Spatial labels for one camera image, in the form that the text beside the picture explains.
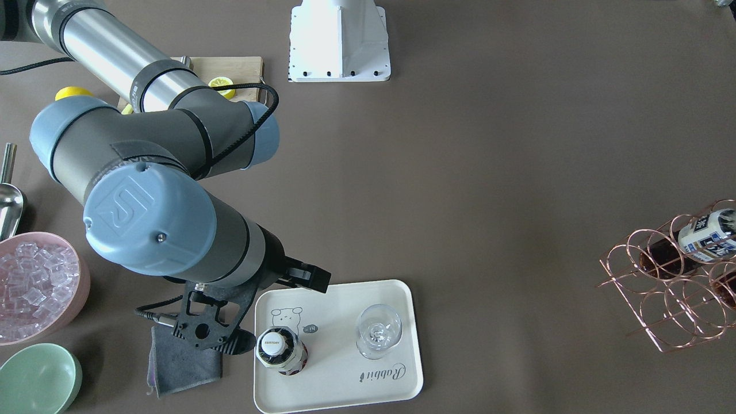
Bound green bowl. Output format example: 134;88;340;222
1;343;82;413

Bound wooden cutting board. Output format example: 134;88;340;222
117;56;269;116

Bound grey folded cloth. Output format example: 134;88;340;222
147;325;223;398

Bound metal ice scoop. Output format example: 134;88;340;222
1;143;26;241

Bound cream rectangular tray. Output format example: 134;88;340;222
254;279;424;413

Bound half lemon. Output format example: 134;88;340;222
208;76;236;99

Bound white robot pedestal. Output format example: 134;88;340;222
287;1;392;82

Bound yellow lemon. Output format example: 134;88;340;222
55;86;94;101

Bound tea bottle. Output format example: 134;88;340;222
638;209;735;279
711;271;735;309
255;327;308;375

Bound tea bottle front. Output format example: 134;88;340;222
255;327;308;375

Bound copper wire bottle basket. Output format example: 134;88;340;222
599;199;734;353

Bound clear wine glass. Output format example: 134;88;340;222
355;304;403;360

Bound tea bottle back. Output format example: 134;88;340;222
638;209;735;279

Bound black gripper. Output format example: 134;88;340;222
255;225;331;293

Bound tea bottle middle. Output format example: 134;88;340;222
711;271;735;309

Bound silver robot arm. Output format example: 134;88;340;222
2;1;331;293

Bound pink bowl with ice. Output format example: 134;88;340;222
1;232;90;346

